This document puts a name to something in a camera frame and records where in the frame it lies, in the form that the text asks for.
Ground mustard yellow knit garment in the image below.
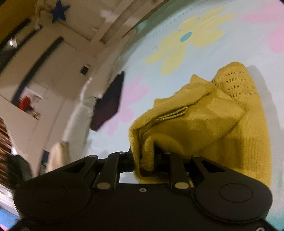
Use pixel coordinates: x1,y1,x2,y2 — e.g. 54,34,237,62
129,62,272,186

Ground cream pillow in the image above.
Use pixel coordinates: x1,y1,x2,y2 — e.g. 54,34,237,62
62,29,136,160

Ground cream folded cloth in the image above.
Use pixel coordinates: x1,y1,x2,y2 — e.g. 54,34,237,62
45,141,71,173

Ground dark folded striped garment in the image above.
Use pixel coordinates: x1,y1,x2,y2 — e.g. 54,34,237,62
90,71,125,131

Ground cream wooden side cabinet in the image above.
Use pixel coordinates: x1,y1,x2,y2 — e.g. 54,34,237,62
1,23,95,176

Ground floral bed sheet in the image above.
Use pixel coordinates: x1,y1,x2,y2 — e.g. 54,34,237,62
84,1,283,230

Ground cream wooden headboard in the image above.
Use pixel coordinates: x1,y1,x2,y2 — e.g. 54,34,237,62
40,1,165,49

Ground blue star decoration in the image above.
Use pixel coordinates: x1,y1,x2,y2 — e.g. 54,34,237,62
50,0,71,24

